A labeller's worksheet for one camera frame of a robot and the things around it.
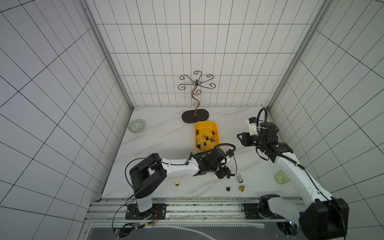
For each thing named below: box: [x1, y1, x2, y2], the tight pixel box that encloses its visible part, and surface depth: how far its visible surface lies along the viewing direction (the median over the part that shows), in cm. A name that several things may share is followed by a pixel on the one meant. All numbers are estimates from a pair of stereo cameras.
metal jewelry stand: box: [178, 70, 216, 124], surface depth 110 cm
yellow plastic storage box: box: [194, 121, 220, 152], surface depth 103 cm
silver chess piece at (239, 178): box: [235, 173, 244, 184], surface depth 85 cm
